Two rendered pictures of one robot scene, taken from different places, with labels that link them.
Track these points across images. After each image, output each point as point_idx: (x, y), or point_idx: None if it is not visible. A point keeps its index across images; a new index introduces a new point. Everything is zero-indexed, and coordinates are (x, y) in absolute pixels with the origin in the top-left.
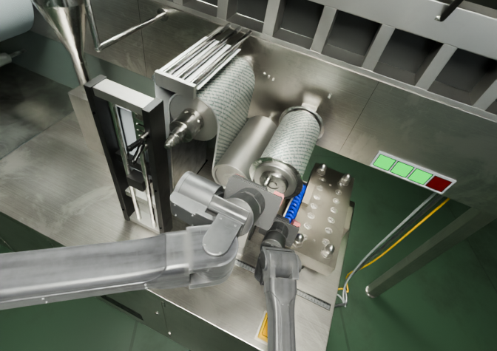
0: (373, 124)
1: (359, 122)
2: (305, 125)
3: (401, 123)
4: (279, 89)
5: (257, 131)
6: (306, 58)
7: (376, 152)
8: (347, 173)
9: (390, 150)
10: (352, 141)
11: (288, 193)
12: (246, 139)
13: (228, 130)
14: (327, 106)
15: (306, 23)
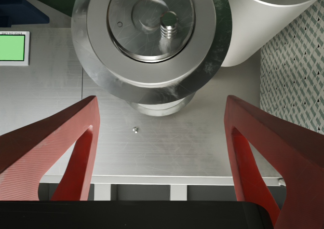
0: (57, 106)
1: (76, 101)
2: (146, 105)
3: (22, 125)
4: (213, 107)
5: (236, 54)
6: (188, 173)
7: (31, 59)
8: None
9: (14, 73)
10: (73, 62)
11: None
12: (255, 44)
13: (308, 74)
14: (132, 107)
15: (204, 196)
